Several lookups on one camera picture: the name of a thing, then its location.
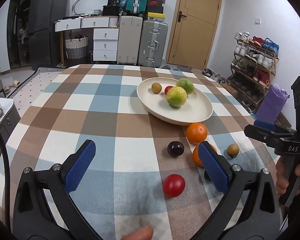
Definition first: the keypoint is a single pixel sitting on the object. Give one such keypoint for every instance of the small red cherry tomato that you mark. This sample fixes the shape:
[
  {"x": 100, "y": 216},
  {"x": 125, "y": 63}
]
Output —
[{"x": 167, "y": 89}]

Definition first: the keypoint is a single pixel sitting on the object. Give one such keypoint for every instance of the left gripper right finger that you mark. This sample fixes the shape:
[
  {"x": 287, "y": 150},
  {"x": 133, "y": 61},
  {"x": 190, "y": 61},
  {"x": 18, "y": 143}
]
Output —
[{"x": 249, "y": 208}]

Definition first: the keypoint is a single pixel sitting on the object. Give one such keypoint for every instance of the wooden shoe rack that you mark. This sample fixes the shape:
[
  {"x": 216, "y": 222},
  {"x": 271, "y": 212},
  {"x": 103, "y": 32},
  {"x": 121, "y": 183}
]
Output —
[{"x": 253, "y": 69}]

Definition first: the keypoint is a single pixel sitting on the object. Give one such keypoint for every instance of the purple bag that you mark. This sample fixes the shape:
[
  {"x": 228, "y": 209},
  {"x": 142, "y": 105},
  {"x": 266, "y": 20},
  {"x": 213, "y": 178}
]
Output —
[{"x": 272, "y": 104}]

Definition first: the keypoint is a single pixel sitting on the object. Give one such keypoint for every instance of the brown longan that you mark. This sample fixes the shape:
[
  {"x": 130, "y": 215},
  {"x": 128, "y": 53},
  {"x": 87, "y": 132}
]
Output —
[
  {"x": 233, "y": 150},
  {"x": 156, "y": 88}
]

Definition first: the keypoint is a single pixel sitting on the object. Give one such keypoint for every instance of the wooden door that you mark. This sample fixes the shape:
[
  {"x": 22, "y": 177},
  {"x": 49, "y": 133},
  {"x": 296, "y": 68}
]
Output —
[{"x": 193, "y": 32}]

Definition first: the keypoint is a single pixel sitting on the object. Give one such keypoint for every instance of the orange mandarin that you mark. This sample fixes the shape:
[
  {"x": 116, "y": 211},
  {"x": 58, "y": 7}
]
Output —
[
  {"x": 196, "y": 133},
  {"x": 203, "y": 153}
]

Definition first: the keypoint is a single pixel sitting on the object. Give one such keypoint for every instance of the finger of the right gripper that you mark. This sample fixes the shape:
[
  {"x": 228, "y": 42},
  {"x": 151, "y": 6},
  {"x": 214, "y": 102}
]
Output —
[
  {"x": 273, "y": 127},
  {"x": 261, "y": 134}
]

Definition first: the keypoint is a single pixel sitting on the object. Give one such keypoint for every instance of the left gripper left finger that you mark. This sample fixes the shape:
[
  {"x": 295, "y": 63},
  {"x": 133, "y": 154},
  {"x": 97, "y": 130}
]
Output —
[{"x": 43, "y": 208}]

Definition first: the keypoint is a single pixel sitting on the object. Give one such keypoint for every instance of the black refrigerator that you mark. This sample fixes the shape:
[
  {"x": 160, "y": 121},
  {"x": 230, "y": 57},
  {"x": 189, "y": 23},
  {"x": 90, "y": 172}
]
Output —
[{"x": 44, "y": 41}]

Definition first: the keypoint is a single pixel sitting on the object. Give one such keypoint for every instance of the dark plum large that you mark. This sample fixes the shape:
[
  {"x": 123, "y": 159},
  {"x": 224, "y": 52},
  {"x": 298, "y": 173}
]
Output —
[{"x": 175, "y": 148}]

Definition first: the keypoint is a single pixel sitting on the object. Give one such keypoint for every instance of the yellow guava fruit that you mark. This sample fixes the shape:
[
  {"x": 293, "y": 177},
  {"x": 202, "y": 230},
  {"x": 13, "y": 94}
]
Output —
[{"x": 176, "y": 97}]

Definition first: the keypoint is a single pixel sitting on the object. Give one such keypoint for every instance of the white drawer desk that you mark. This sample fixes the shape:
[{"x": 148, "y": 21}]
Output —
[{"x": 105, "y": 33}]

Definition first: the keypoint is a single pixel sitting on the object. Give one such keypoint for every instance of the person's right hand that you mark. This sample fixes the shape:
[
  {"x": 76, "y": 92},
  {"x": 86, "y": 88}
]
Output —
[{"x": 282, "y": 183}]

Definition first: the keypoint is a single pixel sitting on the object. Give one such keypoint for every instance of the person's left hand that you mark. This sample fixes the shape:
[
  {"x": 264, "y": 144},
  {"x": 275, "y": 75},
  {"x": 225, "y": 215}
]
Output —
[{"x": 144, "y": 233}]

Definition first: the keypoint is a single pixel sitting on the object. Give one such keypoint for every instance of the green passion fruit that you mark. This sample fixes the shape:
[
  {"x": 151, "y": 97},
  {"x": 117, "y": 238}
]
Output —
[{"x": 186, "y": 84}]

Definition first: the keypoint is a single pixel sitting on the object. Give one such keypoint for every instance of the cream round plate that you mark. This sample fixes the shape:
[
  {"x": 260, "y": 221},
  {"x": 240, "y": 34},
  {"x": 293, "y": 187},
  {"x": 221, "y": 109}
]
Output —
[{"x": 166, "y": 100}]

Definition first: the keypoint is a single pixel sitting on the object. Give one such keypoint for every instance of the dark plum small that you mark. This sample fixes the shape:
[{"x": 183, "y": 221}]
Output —
[{"x": 206, "y": 176}]

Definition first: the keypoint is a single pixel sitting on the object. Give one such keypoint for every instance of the silver suitcase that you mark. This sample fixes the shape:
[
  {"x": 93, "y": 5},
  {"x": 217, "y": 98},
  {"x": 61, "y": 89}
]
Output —
[{"x": 152, "y": 43}]

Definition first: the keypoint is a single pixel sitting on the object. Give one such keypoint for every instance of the large red cherry tomato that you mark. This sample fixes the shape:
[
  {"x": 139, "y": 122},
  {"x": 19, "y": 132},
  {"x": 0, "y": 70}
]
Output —
[{"x": 173, "y": 185}]

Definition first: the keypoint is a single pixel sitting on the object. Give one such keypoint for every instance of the woven laundry basket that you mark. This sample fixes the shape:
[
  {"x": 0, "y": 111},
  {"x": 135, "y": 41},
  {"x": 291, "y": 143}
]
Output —
[{"x": 76, "y": 50}]

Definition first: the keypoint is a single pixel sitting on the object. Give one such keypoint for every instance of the checkered tablecloth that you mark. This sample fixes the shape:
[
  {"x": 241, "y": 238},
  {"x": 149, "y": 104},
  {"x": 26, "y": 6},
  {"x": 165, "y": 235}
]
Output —
[{"x": 121, "y": 191}]

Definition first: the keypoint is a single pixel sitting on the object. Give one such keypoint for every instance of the beige suitcase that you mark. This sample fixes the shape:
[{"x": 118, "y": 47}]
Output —
[{"x": 129, "y": 39}]

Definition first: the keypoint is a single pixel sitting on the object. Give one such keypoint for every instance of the stacked shoe boxes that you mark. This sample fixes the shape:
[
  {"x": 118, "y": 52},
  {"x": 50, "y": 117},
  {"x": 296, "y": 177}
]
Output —
[{"x": 155, "y": 10}]

